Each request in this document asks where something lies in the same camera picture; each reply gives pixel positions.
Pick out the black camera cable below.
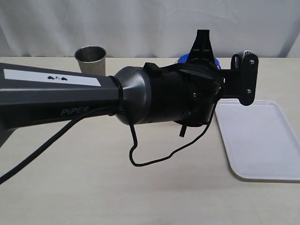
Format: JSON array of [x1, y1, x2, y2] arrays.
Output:
[[0, 62, 225, 186]]

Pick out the white plastic tray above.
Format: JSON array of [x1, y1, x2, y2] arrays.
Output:
[[215, 99, 300, 183]]

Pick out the blue plastic container lid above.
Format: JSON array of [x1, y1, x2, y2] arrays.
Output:
[[177, 52, 221, 70]]

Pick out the stainless steel cup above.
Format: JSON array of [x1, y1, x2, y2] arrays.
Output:
[[74, 45, 106, 76]]

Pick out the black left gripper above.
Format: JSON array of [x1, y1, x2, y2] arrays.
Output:
[[186, 30, 217, 70]]

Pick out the white backdrop curtain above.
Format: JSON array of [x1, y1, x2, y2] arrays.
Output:
[[0, 0, 300, 58]]

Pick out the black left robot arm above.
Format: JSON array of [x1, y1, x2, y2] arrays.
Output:
[[0, 30, 223, 143]]

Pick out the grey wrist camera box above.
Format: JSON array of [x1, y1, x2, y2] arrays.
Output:
[[220, 50, 259, 106]]

